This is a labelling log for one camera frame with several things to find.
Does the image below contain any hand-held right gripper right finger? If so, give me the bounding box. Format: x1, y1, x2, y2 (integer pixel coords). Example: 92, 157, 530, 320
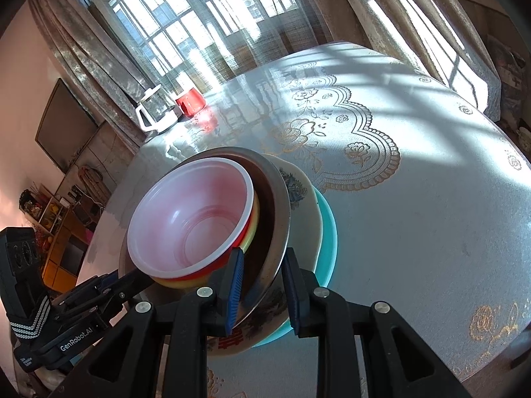
282, 247, 471, 398

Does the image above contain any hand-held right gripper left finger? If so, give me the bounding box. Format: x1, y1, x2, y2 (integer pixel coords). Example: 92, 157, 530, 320
72, 248, 246, 398

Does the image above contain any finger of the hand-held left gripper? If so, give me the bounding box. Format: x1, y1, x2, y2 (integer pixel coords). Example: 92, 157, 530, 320
56, 270, 155, 320
52, 271, 121, 305

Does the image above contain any teal round plate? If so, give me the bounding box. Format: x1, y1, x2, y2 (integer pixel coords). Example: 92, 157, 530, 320
249, 184, 339, 348

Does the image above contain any yellow plastic bowl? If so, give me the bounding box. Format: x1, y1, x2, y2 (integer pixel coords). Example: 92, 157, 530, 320
151, 193, 261, 290

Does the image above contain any white floral plate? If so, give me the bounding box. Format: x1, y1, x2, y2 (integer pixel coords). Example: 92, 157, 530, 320
207, 154, 324, 355

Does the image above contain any stainless steel basin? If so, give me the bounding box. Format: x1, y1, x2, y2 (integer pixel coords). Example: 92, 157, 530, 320
118, 146, 291, 328

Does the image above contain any red plastic bowl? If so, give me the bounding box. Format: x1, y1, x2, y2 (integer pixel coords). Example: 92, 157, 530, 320
126, 158, 255, 282

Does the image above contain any orange wooden cabinet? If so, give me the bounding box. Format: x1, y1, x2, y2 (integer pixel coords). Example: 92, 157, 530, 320
21, 186, 104, 291

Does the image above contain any wooden folding chair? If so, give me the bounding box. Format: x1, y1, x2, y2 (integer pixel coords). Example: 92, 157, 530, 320
79, 165, 111, 206

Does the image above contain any white electric kettle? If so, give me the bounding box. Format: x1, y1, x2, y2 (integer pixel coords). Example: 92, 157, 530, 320
135, 84, 180, 133

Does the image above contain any red mug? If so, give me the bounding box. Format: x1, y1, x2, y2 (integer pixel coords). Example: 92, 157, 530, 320
174, 86, 207, 117

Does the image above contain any grey velvet curtain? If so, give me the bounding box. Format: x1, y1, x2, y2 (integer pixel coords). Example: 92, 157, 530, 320
328, 0, 502, 123
29, 0, 154, 154

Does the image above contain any barred glass window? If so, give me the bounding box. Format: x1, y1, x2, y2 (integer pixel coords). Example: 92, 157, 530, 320
79, 0, 324, 92

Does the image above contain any dark wall panel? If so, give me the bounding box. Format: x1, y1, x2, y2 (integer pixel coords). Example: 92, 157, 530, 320
35, 78, 100, 173

